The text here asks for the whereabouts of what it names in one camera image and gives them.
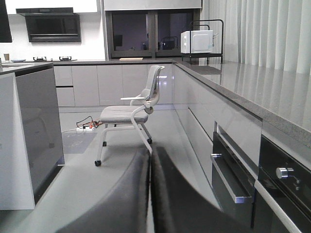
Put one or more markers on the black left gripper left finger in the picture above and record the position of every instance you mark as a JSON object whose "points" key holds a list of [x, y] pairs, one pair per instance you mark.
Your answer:
{"points": [[124, 208]]}

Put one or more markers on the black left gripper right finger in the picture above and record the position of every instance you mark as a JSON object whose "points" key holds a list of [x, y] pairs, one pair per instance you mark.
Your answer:
{"points": [[178, 207]]}

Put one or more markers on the white power strip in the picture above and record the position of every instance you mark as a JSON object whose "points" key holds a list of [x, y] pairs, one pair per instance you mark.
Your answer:
{"points": [[86, 129]]}

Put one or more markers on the white grey office chair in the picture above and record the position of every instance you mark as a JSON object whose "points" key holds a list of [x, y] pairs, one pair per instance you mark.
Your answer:
{"points": [[134, 115]]}

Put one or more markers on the black built-in oven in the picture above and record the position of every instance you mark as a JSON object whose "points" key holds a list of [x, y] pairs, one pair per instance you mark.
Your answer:
{"points": [[277, 199]]}

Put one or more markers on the grey kitchen island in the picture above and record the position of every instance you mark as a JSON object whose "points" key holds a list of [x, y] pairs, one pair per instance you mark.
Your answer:
{"points": [[31, 149]]}

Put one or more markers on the grey kitchen cabinets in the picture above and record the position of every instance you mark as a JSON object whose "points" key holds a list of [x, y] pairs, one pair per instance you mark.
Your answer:
{"points": [[187, 115]]}

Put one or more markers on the wooden cutting board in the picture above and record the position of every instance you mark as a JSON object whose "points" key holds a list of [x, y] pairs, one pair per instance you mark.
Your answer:
{"points": [[131, 59]]}

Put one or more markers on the black metal microwave rack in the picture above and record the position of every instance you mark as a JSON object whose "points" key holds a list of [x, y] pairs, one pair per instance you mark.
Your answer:
{"points": [[199, 25]]}

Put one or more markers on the black gas stove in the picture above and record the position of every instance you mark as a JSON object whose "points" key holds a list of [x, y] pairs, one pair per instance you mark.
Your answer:
{"points": [[45, 59]]}

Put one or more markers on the white microwave oven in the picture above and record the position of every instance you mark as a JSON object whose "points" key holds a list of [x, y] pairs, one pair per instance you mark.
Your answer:
{"points": [[198, 41]]}

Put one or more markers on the dark framed window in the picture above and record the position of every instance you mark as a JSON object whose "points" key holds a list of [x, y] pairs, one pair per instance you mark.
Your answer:
{"points": [[147, 33]]}

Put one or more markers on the white vertical blinds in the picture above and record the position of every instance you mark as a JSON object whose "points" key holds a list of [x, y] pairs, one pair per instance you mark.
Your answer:
{"points": [[266, 33]]}

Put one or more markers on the black range hood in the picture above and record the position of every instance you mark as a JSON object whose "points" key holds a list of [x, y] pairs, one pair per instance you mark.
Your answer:
{"points": [[51, 25]]}

